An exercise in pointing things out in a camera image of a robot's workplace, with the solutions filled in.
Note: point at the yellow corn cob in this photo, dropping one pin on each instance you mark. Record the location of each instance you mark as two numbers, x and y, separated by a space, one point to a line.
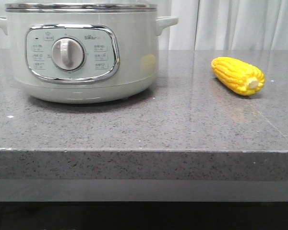
242 78

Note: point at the glass pot lid steel rim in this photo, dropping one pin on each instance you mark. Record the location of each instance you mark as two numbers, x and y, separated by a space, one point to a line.
78 7

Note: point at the pale green electric cooking pot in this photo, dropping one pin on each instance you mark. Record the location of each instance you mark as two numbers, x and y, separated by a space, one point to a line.
84 57

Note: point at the white pleated curtain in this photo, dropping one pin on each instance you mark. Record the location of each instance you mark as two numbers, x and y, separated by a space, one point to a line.
225 24

